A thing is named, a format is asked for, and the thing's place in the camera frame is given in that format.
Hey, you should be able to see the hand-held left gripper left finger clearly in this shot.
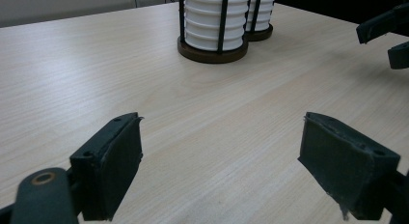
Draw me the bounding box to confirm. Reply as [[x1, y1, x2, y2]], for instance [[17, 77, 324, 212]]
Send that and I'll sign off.
[[69, 112, 144, 222]]

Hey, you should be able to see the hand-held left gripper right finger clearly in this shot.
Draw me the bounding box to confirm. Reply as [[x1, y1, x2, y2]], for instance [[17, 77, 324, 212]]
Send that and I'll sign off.
[[297, 111, 401, 222]]

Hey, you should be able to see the black wire cup holder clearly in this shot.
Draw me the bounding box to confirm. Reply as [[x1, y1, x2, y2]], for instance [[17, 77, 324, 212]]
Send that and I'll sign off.
[[244, 0, 274, 42]]

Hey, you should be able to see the white cup stack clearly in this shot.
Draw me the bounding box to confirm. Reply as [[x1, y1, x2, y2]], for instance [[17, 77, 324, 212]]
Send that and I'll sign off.
[[177, 0, 250, 65]]

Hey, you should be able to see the short stack of white cups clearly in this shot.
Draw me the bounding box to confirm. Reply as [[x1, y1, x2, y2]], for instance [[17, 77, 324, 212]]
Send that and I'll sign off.
[[183, 0, 252, 52]]

